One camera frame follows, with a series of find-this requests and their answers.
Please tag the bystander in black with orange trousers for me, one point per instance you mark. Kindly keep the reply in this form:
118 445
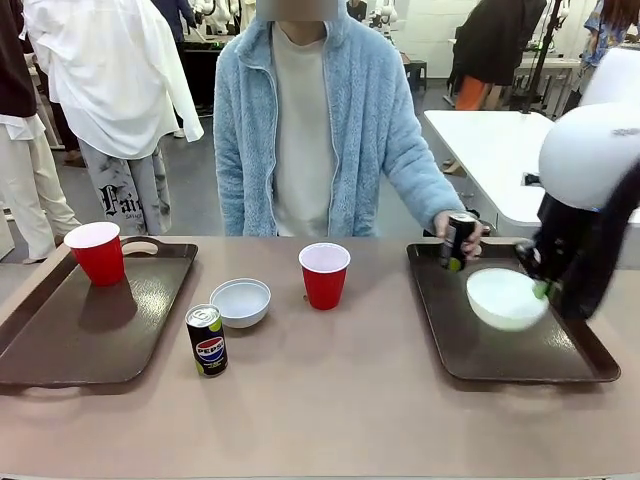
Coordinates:
492 45

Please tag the black table socket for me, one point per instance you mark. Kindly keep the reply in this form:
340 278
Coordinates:
532 179

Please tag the brown plastic tray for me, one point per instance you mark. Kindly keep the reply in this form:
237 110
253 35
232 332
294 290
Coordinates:
95 320
460 340

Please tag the bystander in dark brown top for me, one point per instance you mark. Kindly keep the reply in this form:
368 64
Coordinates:
20 125

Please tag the person's left forearm blue sleeve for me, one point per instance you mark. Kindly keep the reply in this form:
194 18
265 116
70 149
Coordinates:
425 185

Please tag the white background table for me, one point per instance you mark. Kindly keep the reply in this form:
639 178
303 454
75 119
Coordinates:
490 145

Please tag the bystander in white shirt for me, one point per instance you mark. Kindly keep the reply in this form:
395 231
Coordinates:
115 75

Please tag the small white bowl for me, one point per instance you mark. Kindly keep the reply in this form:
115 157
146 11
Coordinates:
241 305

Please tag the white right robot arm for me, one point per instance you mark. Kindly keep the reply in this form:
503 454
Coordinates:
580 160

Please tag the black Pepsi can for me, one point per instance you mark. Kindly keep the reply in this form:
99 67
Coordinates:
207 345
457 240

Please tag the black stool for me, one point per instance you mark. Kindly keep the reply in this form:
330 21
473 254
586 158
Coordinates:
416 74

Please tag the person in light blue fleece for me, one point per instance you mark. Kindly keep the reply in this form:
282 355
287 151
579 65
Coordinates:
300 125

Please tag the person's left hand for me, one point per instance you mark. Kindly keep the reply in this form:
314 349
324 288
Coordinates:
445 222

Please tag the large white bowl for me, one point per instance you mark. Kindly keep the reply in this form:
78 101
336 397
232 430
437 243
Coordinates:
500 300

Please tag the bystander in blue patterned shirt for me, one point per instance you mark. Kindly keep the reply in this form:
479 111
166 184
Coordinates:
607 27

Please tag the red plastic cup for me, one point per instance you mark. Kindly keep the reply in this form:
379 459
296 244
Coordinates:
325 280
97 255

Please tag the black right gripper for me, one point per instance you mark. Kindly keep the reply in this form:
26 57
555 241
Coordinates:
562 235

